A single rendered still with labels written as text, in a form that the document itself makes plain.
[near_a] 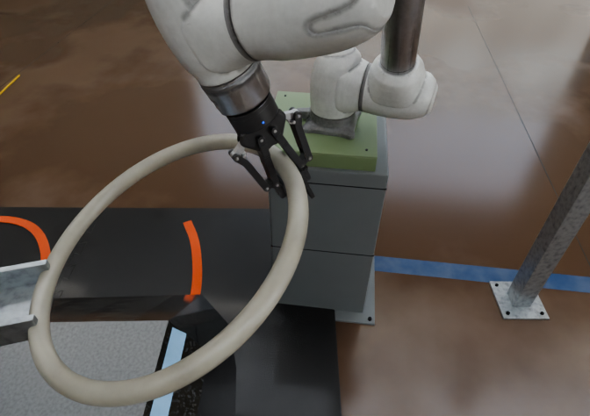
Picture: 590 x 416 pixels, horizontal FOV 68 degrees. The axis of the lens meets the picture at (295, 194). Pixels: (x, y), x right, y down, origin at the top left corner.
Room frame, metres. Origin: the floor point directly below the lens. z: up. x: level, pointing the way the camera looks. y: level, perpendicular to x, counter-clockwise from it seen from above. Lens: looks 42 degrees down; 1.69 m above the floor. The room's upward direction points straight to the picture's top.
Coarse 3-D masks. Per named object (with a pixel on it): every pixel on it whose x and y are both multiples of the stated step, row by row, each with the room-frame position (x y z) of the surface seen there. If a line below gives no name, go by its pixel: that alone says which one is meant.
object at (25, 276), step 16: (0, 272) 0.45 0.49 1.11; (16, 272) 0.46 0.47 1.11; (32, 272) 0.46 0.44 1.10; (0, 288) 0.45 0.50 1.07; (16, 288) 0.45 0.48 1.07; (32, 288) 0.45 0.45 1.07; (0, 304) 0.42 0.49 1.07; (16, 304) 0.42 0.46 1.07; (0, 320) 0.36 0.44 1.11; (16, 320) 0.36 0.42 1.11; (32, 320) 0.36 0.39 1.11; (0, 336) 0.35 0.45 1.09; (16, 336) 0.35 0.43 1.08
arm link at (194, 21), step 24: (168, 0) 0.51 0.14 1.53; (192, 0) 0.51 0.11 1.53; (216, 0) 0.50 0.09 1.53; (168, 24) 0.51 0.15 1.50; (192, 24) 0.50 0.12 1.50; (216, 24) 0.49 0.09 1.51; (192, 48) 0.51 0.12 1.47; (216, 48) 0.50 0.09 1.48; (240, 48) 0.49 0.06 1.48; (192, 72) 0.52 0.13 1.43; (216, 72) 0.51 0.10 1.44; (240, 72) 0.53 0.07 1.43
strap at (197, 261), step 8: (0, 216) 1.68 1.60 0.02; (8, 216) 1.68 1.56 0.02; (16, 224) 1.62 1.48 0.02; (24, 224) 1.62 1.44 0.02; (32, 224) 1.62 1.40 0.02; (184, 224) 1.62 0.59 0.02; (192, 224) 1.62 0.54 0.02; (32, 232) 1.56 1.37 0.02; (40, 232) 1.56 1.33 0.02; (192, 232) 1.56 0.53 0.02; (40, 240) 1.50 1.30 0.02; (192, 240) 1.50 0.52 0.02; (40, 248) 1.45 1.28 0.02; (48, 248) 1.45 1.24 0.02; (192, 248) 1.45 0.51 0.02; (40, 256) 1.40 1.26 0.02; (192, 256) 1.40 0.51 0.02; (200, 256) 1.40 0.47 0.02; (192, 264) 1.35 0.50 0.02; (200, 264) 1.35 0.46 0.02; (192, 272) 1.30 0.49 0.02; (200, 272) 1.30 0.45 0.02; (192, 280) 1.25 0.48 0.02; (200, 280) 1.25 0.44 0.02; (192, 288) 1.21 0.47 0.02; (200, 288) 1.21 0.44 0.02
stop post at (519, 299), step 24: (576, 168) 1.19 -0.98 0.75; (576, 192) 1.13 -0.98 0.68; (552, 216) 1.17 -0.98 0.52; (576, 216) 1.11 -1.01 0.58; (552, 240) 1.11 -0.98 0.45; (528, 264) 1.16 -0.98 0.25; (552, 264) 1.11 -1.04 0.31; (504, 288) 1.21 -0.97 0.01; (528, 288) 1.11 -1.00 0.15; (504, 312) 1.08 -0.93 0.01; (528, 312) 1.08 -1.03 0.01
